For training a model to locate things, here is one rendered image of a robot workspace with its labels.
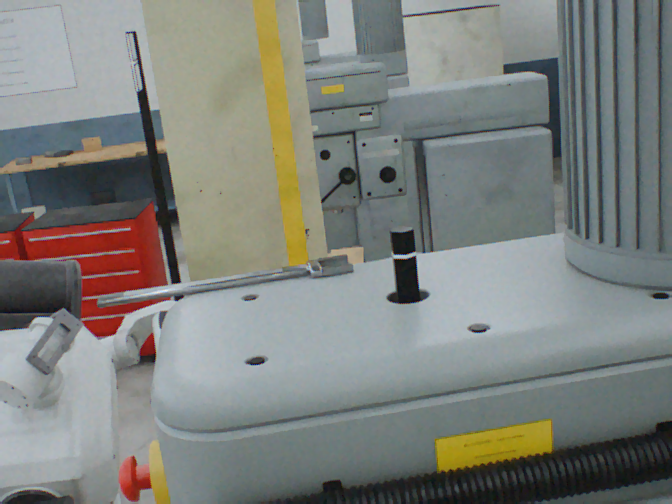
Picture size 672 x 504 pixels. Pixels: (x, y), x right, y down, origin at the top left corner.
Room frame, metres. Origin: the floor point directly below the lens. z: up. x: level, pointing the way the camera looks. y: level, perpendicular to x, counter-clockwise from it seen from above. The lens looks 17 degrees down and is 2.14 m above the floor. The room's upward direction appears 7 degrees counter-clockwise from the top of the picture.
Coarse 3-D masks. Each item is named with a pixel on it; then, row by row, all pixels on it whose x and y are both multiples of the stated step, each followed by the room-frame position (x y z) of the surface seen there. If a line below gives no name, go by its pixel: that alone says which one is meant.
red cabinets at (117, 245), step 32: (0, 224) 5.28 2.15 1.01; (32, 224) 5.16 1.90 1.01; (64, 224) 5.05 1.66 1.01; (96, 224) 5.03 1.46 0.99; (128, 224) 5.02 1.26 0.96; (0, 256) 5.06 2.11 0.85; (32, 256) 5.03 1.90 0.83; (64, 256) 5.03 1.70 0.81; (96, 256) 5.02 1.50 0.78; (128, 256) 5.01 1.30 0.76; (160, 256) 5.45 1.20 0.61; (96, 288) 5.02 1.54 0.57; (128, 288) 5.01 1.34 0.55; (96, 320) 5.02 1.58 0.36
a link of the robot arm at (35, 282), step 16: (0, 272) 1.22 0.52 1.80; (16, 272) 1.23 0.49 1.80; (32, 272) 1.24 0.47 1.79; (48, 272) 1.25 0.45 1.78; (64, 272) 1.26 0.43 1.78; (0, 288) 1.21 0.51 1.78; (16, 288) 1.22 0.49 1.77; (32, 288) 1.23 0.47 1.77; (48, 288) 1.24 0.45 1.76; (64, 288) 1.25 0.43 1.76; (0, 304) 1.21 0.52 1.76; (16, 304) 1.22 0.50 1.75; (32, 304) 1.23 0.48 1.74; (48, 304) 1.23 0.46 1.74; (64, 304) 1.24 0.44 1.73
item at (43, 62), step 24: (0, 24) 9.38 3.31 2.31; (24, 24) 9.40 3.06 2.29; (48, 24) 9.43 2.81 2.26; (0, 48) 9.37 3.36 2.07; (24, 48) 9.39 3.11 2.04; (48, 48) 9.42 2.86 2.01; (0, 72) 9.36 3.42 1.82; (24, 72) 9.39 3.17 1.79; (48, 72) 9.41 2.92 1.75; (72, 72) 9.44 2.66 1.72; (0, 96) 9.36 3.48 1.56
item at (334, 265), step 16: (336, 256) 0.79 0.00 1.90; (256, 272) 0.76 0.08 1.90; (272, 272) 0.76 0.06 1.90; (288, 272) 0.75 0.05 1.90; (304, 272) 0.76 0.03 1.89; (320, 272) 0.75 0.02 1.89; (336, 272) 0.75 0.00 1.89; (160, 288) 0.75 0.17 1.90; (176, 288) 0.75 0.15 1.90; (192, 288) 0.74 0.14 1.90; (208, 288) 0.75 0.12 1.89; (112, 304) 0.74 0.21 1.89
